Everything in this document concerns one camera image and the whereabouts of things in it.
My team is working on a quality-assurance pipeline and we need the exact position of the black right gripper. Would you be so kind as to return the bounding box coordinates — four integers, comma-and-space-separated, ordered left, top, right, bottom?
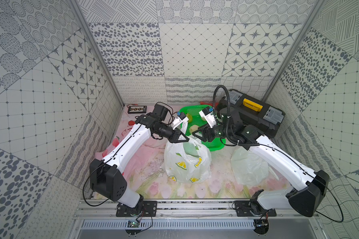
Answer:
191, 121, 233, 143

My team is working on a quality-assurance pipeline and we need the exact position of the pale beige pear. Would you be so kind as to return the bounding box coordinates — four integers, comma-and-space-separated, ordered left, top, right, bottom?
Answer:
189, 124, 199, 134

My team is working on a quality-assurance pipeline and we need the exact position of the white plastic bag lemon print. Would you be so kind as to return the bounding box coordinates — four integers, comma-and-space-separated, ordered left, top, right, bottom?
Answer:
230, 147, 269, 186

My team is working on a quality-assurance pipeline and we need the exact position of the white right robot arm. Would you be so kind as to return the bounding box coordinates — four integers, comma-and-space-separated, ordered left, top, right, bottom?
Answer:
192, 106, 330, 217

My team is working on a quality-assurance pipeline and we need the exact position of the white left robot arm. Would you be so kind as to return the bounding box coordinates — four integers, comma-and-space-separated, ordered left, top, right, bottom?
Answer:
85, 104, 189, 214

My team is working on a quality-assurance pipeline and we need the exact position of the green plastic basket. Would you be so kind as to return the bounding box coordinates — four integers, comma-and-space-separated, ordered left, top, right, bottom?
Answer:
179, 105, 226, 151

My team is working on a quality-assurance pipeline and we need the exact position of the yellow-green small pear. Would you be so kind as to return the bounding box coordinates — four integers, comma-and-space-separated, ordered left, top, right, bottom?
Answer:
186, 114, 193, 123

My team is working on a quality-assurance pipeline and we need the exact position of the black toolbox yellow latch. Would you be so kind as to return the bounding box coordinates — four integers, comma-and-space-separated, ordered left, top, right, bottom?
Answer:
216, 89, 285, 142

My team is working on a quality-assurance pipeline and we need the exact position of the black smartphone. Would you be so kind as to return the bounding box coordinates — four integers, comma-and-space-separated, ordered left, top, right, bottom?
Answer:
128, 105, 147, 114

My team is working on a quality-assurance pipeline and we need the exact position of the black corrugated cable hose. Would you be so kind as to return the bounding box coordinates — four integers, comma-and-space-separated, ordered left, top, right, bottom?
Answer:
213, 85, 259, 147

